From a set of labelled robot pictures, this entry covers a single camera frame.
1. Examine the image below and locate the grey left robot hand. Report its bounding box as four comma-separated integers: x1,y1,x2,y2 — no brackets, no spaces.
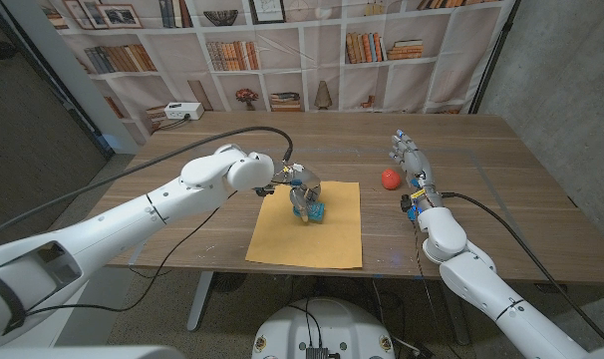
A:
274,162,324,224

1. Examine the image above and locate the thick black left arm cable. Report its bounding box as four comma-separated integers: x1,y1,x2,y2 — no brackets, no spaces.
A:
0,125,295,243

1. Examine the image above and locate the red ball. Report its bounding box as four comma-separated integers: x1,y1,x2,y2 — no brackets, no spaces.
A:
380,168,403,191

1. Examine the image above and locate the black power strip cable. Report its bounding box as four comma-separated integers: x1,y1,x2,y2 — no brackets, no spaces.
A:
156,115,191,132

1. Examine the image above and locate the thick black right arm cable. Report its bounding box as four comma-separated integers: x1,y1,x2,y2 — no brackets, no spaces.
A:
440,190,604,346

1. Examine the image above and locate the grey table leg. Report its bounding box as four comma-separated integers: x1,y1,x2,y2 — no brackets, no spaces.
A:
186,271,216,333
439,278,472,346

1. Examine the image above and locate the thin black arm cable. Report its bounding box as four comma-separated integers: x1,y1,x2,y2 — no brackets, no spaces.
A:
412,219,452,359
25,191,238,318

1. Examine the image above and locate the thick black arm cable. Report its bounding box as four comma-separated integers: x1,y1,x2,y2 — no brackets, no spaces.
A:
0,125,295,243
440,190,604,346

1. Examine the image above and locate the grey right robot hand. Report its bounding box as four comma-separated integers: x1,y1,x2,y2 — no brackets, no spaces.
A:
389,129,446,210

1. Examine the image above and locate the white power strip box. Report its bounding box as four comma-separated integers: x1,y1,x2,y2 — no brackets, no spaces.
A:
162,101,205,122

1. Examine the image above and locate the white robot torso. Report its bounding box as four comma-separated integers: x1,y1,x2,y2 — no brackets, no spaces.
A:
250,297,397,359

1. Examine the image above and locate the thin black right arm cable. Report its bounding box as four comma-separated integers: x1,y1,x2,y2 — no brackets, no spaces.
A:
412,219,452,359

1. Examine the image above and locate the blue sponge-like object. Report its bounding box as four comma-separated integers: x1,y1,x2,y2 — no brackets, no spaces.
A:
292,201,327,224

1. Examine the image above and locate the yellow felt sheet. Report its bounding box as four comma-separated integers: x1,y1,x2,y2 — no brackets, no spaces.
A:
244,180,364,270

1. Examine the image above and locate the printed bookshelf backdrop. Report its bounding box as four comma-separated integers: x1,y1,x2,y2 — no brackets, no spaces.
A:
35,0,517,146

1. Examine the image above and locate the black backdrop stand pole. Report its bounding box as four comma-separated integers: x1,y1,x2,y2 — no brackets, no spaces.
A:
468,0,522,115

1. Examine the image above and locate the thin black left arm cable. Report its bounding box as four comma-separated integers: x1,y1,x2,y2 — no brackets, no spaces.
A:
25,191,238,318

